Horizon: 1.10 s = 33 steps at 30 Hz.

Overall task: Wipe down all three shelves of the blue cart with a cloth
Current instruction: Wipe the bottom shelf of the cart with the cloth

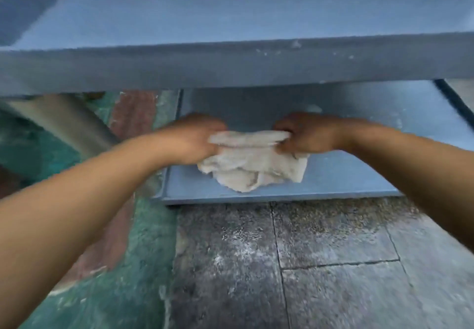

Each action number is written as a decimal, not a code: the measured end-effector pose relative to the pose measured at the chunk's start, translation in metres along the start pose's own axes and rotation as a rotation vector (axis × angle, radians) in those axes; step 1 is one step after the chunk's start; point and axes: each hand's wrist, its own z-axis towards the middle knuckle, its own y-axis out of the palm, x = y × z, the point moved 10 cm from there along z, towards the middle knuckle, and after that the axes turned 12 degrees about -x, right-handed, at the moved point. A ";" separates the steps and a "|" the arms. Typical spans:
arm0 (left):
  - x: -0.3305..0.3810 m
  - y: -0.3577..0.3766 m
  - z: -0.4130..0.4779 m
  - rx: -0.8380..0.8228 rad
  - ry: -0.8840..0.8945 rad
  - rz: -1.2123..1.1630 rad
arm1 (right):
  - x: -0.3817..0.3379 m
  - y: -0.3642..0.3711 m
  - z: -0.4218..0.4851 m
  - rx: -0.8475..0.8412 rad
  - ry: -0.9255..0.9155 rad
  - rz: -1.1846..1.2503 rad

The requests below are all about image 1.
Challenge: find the person's right hand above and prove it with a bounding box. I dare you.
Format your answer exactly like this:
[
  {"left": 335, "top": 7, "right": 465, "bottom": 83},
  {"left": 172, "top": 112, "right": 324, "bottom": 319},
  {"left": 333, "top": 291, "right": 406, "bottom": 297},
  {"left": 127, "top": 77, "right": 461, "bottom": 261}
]
[{"left": 273, "top": 112, "right": 347, "bottom": 160}]

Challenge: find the person's left hand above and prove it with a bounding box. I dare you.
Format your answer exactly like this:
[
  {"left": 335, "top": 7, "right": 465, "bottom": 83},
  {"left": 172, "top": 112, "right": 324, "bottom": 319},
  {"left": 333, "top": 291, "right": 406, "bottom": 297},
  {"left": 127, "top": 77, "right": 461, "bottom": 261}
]
[{"left": 157, "top": 113, "right": 229, "bottom": 166}]

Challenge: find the white cleaning cloth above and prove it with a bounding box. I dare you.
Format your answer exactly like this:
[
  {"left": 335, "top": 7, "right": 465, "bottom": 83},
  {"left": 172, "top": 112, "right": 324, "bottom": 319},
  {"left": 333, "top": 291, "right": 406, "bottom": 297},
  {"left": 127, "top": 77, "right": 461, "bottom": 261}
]
[{"left": 197, "top": 129, "right": 310, "bottom": 194}]

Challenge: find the blue plastic cart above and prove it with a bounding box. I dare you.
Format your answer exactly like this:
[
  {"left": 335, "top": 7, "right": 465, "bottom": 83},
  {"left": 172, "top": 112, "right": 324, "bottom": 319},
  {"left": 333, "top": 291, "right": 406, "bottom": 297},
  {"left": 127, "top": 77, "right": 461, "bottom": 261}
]
[{"left": 0, "top": 0, "right": 474, "bottom": 207}]

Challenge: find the person's left forearm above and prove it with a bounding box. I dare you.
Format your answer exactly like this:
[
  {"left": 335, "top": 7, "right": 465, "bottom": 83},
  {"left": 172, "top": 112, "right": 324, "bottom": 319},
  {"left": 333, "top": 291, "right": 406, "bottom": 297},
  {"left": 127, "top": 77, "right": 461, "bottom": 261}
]
[{"left": 0, "top": 132, "right": 186, "bottom": 303}]

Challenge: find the person's right forearm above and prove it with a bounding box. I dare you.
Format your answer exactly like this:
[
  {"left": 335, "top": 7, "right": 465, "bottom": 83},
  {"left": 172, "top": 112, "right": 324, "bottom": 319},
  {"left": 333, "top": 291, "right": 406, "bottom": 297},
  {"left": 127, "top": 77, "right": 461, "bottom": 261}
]
[{"left": 335, "top": 119, "right": 474, "bottom": 251}]

